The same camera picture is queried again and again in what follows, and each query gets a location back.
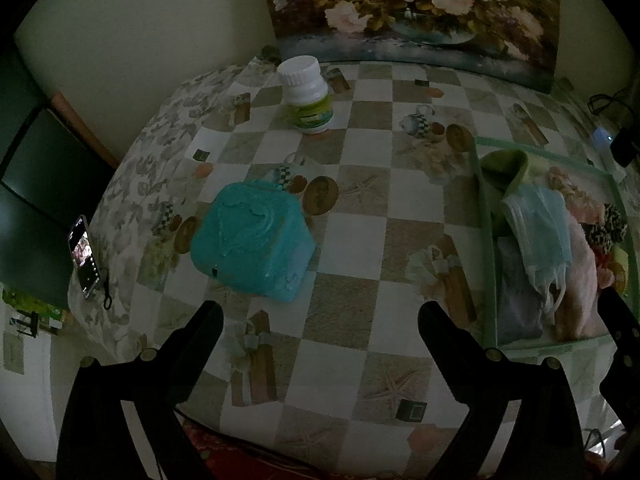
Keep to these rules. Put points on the light blue face mask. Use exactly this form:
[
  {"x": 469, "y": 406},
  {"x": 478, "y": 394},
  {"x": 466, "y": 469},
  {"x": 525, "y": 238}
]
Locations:
[{"x": 540, "y": 230}]

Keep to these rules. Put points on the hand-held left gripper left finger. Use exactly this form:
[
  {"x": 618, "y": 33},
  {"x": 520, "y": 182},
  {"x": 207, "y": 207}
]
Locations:
[{"x": 200, "y": 345}]

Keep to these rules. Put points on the teal plastic lidded box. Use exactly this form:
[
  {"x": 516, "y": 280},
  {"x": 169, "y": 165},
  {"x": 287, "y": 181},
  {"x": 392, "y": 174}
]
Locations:
[{"x": 250, "y": 240}]

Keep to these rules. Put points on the white pill bottle green label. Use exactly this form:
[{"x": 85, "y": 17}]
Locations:
[{"x": 305, "y": 95}]

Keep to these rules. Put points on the small yellow green cloth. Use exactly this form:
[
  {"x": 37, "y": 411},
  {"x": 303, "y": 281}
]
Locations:
[{"x": 621, "y": 258}]

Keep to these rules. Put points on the pink fabric garment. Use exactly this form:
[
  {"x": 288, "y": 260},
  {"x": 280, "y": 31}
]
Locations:
[{"x": 570, "y": 185}]

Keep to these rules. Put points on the lilac cloth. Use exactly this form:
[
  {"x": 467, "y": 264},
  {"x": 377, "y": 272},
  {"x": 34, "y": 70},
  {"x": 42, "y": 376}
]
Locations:
[{"x": 515, "y": 300}]

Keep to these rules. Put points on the smartphone with lit screen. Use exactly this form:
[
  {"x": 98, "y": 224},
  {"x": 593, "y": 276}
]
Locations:
[{"x": 82, "y": 255}]

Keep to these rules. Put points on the dark panel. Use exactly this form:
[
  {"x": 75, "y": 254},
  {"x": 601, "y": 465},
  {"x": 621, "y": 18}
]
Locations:
[{"x": 40, "y": 185}]

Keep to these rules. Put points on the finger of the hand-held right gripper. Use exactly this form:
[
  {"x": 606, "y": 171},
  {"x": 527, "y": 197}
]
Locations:
[{"x": 620, "y": 320}]

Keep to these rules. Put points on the white power strip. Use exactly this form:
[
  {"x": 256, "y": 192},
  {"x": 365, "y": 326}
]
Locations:
[{"x": 602, "y": 139}]

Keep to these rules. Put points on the leopard print scrunchie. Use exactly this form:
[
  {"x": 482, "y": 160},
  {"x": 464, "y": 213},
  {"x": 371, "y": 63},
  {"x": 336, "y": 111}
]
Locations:
[{"x": 607, "y": 232}]

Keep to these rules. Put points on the pink fluffy cloth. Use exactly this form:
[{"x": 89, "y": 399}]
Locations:
[{"x": 580, "y": 285}]

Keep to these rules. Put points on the white cabinet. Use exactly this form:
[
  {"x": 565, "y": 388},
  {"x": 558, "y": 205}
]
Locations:
[{"x": 30, "y": 410}]

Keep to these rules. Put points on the light green cloth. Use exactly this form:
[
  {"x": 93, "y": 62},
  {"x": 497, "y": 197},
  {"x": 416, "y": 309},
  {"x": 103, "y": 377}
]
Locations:
[{"x": 505, "y": 170}]

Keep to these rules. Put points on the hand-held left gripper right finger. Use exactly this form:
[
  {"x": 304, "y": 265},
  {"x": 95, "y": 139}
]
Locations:
[{"x": 442, "y": 345}]

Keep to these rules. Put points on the flower painting canvas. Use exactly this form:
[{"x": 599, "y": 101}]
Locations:
[{"x": 425, "y": 10}]

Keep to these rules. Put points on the black power adapter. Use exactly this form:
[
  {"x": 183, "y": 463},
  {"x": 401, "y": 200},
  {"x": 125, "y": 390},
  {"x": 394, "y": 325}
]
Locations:
[{"x": 627, "y": 147}]

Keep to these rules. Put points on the red patterned cloth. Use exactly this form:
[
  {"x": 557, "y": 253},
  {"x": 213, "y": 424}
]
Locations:
[{"x": 225, "y": 460}]

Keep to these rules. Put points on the white tray teal rim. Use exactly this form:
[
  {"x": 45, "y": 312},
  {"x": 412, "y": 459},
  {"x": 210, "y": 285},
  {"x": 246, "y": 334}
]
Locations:
[{"x": 540, "y": 344}]

